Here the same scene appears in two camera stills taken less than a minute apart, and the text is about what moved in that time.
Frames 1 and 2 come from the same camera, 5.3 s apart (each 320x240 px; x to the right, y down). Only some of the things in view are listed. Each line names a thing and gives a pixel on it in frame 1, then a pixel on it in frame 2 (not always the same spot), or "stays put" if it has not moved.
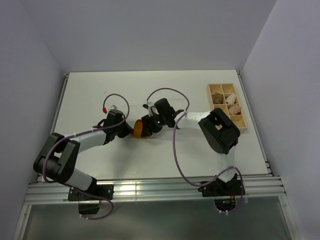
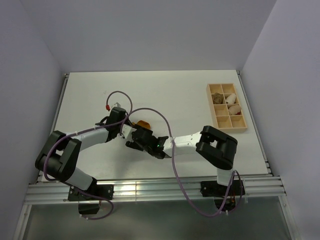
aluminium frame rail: (44, 192) stays put
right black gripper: (147, 120) → (135, 144)
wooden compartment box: (224, 96) stays put
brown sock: (217, 98) stays put
